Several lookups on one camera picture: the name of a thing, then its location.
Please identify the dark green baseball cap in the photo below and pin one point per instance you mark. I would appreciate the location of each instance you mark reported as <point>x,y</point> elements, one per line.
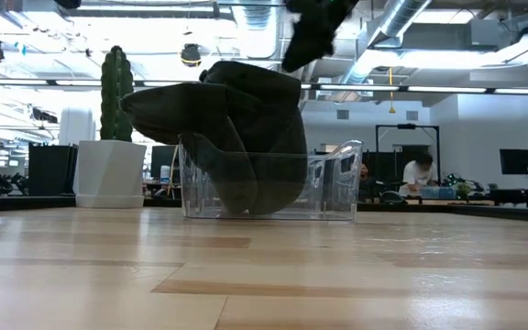
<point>273,137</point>
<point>177,110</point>

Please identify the person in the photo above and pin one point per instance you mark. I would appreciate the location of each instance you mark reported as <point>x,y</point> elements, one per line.
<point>365,176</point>
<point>417,176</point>

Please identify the clear plastic bin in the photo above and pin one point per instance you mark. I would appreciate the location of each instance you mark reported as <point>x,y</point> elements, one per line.
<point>333,192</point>

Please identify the green cactus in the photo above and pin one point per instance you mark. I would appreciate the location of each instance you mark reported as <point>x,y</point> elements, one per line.
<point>116,91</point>

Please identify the black monitor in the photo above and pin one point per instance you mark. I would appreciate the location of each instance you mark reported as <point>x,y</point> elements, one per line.
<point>517,161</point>

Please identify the white hexagonal plant pot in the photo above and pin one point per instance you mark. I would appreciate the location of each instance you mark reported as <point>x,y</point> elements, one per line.
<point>108,174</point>

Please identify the black partition panel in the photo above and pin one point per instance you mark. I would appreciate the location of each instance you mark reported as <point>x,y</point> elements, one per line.
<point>51,169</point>

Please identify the silver ventilation duct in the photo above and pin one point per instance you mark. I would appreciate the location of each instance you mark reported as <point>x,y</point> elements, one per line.
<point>397,18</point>

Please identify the black rectangular stand frame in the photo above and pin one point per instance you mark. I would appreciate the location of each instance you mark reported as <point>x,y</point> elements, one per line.
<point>406,126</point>

